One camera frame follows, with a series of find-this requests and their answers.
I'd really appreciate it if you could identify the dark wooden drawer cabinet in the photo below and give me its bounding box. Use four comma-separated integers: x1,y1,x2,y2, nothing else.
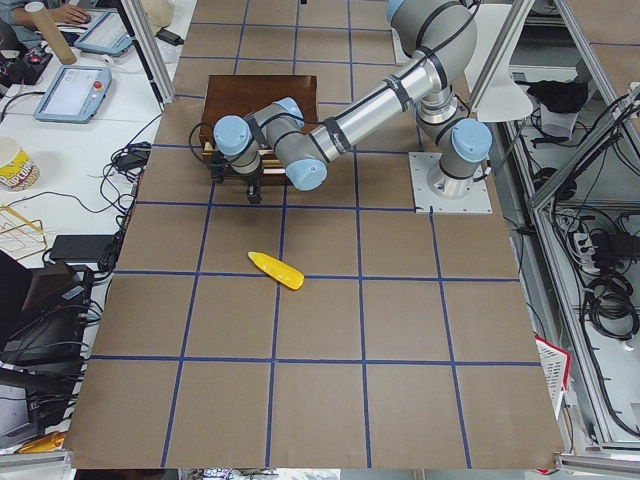
199,75,318,155

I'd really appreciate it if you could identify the black power adapter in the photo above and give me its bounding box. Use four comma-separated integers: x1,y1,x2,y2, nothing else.
49,234,118,263

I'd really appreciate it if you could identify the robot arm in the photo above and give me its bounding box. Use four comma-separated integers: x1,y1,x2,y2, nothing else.
206,1,492,203

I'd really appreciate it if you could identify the yellow paper popcorn cup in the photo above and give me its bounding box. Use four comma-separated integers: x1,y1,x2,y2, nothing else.
0,135,40,191

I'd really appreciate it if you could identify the teach pendant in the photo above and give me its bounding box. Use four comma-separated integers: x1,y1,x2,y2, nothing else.
33,66,112,124
74,9,132,56

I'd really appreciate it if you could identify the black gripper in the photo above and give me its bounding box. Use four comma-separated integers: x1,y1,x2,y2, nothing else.
209,150,264,204

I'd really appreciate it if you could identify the aluminium frame post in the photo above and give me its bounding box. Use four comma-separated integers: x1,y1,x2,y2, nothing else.
118,0,176,105

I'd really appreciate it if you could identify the near teach pendant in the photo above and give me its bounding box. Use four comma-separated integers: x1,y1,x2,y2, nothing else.
33,66,112,124

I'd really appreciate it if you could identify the gold wire rack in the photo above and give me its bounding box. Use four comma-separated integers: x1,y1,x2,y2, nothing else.
1,206,48,260

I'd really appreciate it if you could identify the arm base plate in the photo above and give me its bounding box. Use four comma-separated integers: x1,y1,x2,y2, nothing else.
409,152,492,215

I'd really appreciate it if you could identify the cardboard tube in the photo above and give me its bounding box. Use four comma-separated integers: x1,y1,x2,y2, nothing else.
25,1,77,65

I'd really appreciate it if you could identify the far teach pendant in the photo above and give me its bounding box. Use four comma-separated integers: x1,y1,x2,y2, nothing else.
74,9,132,56

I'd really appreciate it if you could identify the white plastic basket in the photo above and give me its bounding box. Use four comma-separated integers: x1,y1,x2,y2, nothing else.
535,335,571,418

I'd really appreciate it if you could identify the beige baseball cap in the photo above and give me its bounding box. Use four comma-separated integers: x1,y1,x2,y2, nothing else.
142,0,175,30

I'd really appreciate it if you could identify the yellow toy corn cob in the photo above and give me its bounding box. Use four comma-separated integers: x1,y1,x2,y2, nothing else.
247,251,305,290

